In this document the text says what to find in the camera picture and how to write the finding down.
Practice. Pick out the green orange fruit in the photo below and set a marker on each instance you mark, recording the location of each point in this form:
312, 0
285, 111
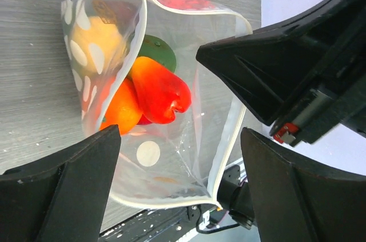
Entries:
158, 50

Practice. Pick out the clear dotted zip bag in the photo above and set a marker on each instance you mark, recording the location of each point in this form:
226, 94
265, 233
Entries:
180, 163

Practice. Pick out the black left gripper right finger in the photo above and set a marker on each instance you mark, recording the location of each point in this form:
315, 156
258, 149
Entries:
296, 198

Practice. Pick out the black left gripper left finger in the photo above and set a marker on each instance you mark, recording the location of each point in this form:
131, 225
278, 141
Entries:
62, 196

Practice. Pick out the yellow lemon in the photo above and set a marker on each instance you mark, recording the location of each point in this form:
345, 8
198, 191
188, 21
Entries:
95, 45

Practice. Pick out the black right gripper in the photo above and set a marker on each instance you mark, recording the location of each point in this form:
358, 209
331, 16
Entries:
309, 82

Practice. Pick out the red apple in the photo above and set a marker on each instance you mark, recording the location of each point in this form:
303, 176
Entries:
144, 121

